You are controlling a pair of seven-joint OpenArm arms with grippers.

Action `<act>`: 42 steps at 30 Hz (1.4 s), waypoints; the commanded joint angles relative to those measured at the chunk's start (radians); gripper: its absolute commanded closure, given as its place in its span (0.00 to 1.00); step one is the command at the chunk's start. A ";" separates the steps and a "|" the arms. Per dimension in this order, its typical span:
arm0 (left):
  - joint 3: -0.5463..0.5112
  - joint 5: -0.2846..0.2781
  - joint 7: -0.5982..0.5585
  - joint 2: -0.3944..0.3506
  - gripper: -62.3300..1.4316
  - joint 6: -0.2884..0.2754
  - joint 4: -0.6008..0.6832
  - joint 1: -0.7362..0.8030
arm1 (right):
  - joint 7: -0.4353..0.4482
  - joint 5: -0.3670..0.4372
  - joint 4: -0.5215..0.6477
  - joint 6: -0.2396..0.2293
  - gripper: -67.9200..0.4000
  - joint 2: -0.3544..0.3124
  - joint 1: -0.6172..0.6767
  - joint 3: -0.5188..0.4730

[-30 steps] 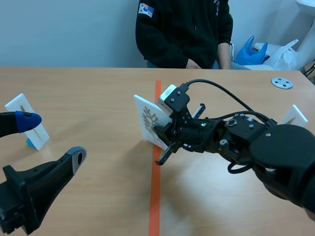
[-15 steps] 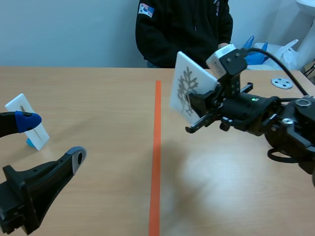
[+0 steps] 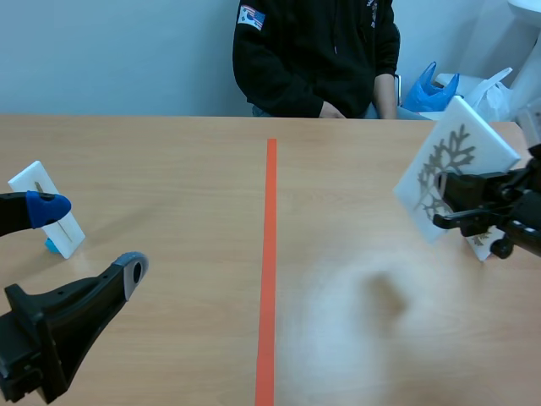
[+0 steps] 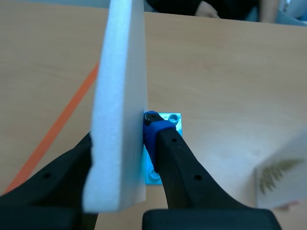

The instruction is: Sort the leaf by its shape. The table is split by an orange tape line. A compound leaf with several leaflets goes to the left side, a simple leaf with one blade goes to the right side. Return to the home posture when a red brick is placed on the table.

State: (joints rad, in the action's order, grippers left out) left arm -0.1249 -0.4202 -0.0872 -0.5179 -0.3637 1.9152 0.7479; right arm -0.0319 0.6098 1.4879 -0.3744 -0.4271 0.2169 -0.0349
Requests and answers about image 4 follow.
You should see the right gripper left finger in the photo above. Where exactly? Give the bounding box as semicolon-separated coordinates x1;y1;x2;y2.
0;131;99;230

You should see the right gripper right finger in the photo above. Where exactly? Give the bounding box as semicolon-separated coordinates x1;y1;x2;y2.
142;110;283;230

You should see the white foam leaf card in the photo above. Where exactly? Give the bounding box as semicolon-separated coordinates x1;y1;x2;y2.
83;0;148;214

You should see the toy brick block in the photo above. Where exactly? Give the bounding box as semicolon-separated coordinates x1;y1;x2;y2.
144;112;182;185

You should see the fern leaf picture card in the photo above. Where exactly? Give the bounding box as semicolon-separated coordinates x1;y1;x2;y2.
253;130;307;209

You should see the person's hand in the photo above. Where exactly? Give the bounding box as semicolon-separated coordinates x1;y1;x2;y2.
195;1;221;19

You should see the person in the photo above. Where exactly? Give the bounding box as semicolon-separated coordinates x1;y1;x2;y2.
145;0;280;23

